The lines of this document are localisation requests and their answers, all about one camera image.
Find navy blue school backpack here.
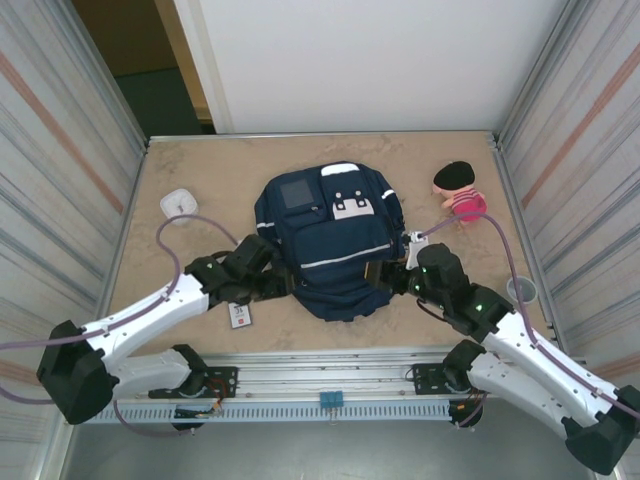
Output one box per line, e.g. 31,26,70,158
253,160,406,324

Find white card pack red logo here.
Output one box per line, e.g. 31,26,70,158
228,302,253,330

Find small grey cup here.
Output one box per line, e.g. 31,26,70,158
506,276,539,305

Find small white square box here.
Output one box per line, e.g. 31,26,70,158
159,187,199,226

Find plush doll pink striped shirt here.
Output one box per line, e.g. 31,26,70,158
431,160,489,224

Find base wiring bundle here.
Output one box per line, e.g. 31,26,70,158
174,379,236,421
447,389,494,430

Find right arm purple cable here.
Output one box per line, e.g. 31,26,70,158
422,212,640,419

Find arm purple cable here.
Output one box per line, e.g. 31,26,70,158
0,213,244,437
422,212,640,419

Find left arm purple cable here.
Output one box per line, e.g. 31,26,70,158
0,213,244,437

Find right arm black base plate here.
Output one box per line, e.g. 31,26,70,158
410,363,454,396

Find aluminium rail frame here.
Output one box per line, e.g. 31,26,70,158
52,349,601,404

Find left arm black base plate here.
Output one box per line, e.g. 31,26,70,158
148,366,239,400

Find slotted grey cable duct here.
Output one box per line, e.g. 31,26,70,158
73,402,459,425

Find white door frame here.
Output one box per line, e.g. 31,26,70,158
172,0,235,135

